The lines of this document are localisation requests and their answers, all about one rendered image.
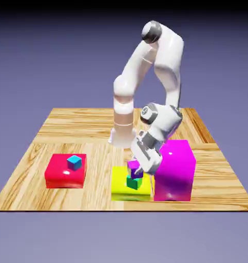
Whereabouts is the small green cube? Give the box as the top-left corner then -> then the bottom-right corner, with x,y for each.
126,175 -> 143,190

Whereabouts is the large red box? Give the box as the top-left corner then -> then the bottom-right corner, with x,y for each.
44,153 -> 87,189

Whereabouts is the large magenta box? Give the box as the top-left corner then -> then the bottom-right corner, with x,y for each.
154,139 -> 197,202

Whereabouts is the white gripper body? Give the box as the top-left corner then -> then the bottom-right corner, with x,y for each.
130,136 -> 163,176

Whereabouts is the small cyan cube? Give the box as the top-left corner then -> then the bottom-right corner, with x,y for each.
66,155 -> 83,172

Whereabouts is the small purple cube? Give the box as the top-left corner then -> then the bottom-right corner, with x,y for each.
130,168 -> 144,180

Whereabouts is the large yellow box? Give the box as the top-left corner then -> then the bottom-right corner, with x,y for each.
111,165 -> 156,202

